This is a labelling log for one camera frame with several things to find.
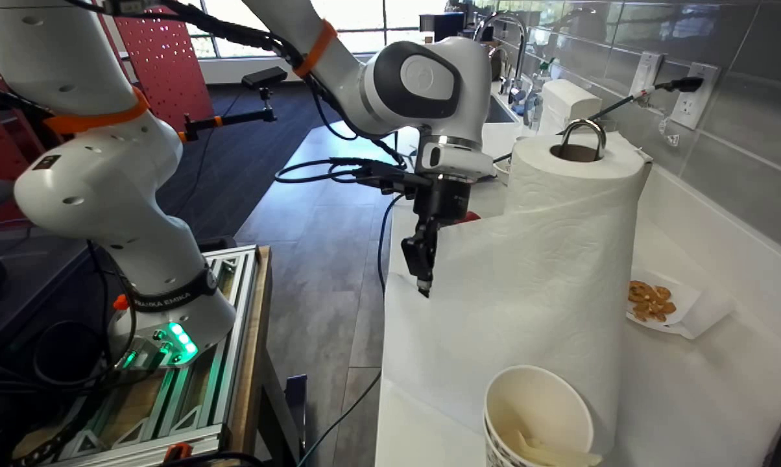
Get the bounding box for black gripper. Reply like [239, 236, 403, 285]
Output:
[403, 175, 479, 297]

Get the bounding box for white paper towel roll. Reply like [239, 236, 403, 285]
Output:
[377, 127, 657, 467]

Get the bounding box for printed paper cup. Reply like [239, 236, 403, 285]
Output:
[479, 359, 604, 467]

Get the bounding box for red partition panel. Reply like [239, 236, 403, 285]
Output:
[115, 8, 215, 132]

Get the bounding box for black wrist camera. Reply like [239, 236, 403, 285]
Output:
[351, 156, 426, 197]

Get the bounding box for aluminium frame robot cart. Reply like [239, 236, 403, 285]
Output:
[7, 243, 274, 467]

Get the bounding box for black wire paper towel holder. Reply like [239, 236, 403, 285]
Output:
[556, 113, 609, 163]

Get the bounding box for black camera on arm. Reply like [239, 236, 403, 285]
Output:
[179, 65, 291, 144]

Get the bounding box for white wall outlet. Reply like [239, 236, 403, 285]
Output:
[670, 58, 720, 132]
[627, 49, 666, 100]

